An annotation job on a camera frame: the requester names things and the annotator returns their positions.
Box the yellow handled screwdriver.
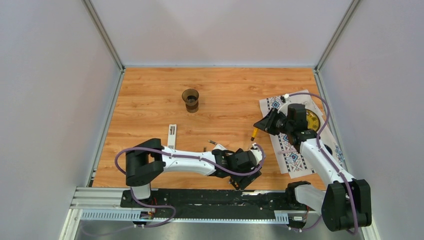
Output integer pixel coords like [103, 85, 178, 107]
[248, 127, 259, 149]

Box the brown translucent plastic cup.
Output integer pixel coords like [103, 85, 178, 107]
[181, 88, 200, 113]

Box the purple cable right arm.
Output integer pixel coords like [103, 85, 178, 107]
[287, 92, 359, 236]

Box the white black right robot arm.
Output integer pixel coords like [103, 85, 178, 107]
[253, 103, 372, 234]

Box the patterned white cloth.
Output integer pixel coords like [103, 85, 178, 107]
[259, 90, 345, 179]

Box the small white remote control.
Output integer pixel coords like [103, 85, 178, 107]
[167, 124, 177, 149]

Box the yellow patterned plate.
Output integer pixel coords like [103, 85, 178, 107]
[306, 109, 321, 132]

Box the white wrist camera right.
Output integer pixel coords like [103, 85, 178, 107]
[277, 93, 291, 113]

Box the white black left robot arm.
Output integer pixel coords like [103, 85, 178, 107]
[114, 138, 266, 208]

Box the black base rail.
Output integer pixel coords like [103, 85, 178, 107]
[119, 188, 319, 221]

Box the aluminium frame rail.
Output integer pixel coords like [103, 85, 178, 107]
[67, 187, 372, 224]

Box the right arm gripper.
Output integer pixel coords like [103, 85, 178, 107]
[253, 108, 292, 136]

